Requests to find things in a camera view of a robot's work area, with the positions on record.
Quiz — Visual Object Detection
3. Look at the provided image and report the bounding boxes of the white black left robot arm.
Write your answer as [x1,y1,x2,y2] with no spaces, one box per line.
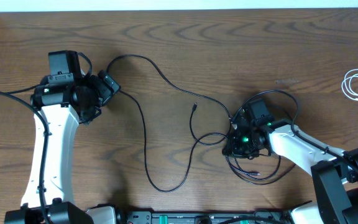
[4,50,121,223]

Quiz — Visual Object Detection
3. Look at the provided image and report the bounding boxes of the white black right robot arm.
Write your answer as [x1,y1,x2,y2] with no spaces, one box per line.
[223,99,358,224]

